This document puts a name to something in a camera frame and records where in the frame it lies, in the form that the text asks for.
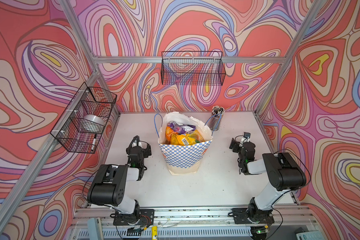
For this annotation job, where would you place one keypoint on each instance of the silver bowl in basket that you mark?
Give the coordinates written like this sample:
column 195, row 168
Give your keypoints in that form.
column 95, row 119

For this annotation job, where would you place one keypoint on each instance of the checkered paper bag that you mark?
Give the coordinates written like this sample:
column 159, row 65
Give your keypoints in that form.
column 182, row 160

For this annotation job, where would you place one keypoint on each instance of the black marker in basket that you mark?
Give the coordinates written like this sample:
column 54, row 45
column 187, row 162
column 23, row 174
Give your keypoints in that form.
column 93, row 146

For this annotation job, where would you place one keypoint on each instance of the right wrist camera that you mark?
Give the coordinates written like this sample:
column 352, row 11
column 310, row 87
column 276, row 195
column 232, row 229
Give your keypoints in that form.
column 245, row 137

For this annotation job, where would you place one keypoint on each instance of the black wire basket left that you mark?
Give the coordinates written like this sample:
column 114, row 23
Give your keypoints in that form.
column 72, row 131

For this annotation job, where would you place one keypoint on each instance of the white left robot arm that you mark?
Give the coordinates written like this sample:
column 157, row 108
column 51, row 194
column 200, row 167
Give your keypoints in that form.
column 109, row 184

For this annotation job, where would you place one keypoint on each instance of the black wire basket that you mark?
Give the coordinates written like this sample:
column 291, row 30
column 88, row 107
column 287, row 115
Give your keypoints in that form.
column 72, row 131
column 193, row 68

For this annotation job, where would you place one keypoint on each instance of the purple berries snack bag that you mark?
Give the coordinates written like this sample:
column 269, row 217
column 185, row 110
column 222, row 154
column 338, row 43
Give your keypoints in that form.
column 181, row 128

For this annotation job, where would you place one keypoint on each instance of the cup of straws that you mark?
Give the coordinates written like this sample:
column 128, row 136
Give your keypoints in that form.
column 215, row 120

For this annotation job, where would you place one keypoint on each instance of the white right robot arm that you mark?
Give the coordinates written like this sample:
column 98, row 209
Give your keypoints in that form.
column 283, row 172

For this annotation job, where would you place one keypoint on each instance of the yellow mango snack bag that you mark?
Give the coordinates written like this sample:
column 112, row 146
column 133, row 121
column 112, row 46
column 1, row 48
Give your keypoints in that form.
column 187, row 139

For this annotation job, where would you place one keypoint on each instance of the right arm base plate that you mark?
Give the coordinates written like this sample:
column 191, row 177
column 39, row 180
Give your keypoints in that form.
column 246, row 216

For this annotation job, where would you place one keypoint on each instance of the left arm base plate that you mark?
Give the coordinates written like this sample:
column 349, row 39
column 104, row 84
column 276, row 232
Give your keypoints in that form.
column 142, row 218

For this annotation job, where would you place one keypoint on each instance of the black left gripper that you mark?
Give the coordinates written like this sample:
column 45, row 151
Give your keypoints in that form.
column 136, row 149

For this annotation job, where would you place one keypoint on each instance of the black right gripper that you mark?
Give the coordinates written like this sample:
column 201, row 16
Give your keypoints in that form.
column 237, row 146

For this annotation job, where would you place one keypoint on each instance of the orange snack bag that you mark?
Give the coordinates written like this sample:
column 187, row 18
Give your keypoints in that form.
column 168, row 134

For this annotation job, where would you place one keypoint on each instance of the black wire basket back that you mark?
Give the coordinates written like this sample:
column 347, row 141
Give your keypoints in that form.
column 193, row 68

